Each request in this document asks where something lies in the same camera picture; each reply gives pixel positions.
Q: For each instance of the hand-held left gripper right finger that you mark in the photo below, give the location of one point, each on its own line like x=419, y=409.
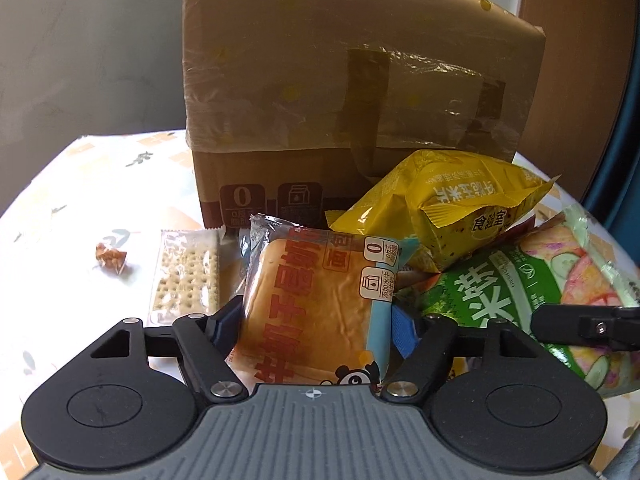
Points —
x=402, y=332

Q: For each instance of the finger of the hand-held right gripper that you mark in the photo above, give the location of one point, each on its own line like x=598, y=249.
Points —
x=575, y=327

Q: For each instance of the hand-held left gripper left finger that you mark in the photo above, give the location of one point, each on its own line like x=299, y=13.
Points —
x=229, y=317

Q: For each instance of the orange bread packet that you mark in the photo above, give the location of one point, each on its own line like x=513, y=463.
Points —
x=310, y=310

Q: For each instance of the green snack bag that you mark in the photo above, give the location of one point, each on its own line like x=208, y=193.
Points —
x=500, y=290

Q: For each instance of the taped cardboard box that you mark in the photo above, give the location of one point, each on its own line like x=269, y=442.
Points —
x=325, y=85

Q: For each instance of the clear cracker packet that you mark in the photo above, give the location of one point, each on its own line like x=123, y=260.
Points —
x=185, y=275

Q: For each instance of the small orange candy wrapper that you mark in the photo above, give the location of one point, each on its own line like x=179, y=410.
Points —
x=111, y=258

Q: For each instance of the large yellow snack packet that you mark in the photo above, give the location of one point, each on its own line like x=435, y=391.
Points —
x=450, y=195

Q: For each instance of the patterned tablecloth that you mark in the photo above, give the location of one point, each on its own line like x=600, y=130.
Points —
x=75, y=200

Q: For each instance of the brown wooden door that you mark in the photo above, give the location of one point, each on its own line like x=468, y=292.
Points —
x=575, y=35

